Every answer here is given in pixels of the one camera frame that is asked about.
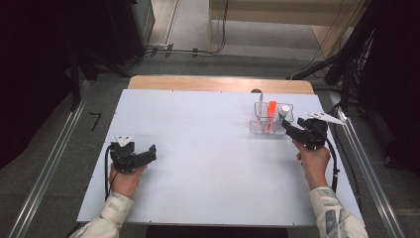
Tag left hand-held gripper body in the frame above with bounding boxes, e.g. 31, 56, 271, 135
108, 134, 138, 175

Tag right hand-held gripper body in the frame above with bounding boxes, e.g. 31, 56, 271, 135
297, 111, 347, 152

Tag orange highlighter pen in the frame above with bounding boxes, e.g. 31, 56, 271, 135
264, 100, 278, 135

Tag clear plastic organizer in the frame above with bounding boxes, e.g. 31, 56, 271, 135
249, 101, 295, 136

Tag person's left hand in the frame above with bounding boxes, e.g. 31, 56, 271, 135
108, 164, 149, 200

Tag person's right hand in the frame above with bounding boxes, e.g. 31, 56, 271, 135
291, 140, 332, 191

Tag white pen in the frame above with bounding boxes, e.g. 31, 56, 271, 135
257, 92, 265, 130

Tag black metal stand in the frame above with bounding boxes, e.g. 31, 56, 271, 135
286, 29, 366, 114
66, 49, 132, 112

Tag light wooden bench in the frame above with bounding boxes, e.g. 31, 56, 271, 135
207, 0, 368, 61

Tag grey cabinet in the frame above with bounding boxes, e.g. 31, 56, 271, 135
128, 0, 157, 57

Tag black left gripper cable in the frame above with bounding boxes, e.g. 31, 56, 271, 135
103, 144, 114, 201

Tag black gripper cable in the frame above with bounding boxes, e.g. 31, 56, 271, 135
103, 144, 114, 201
324, 136, 342, 194

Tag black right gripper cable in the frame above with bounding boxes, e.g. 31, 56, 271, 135
324, 136, 342, 194

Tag metal floor rail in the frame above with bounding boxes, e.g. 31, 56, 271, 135
7, 79, 91, 238
326, 89, 406, 238

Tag black curtain with cables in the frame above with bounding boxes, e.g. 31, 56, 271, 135
358, 0, 420, 178

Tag floor power strip with cables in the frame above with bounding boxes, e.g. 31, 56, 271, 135
144, 0, 231, 60

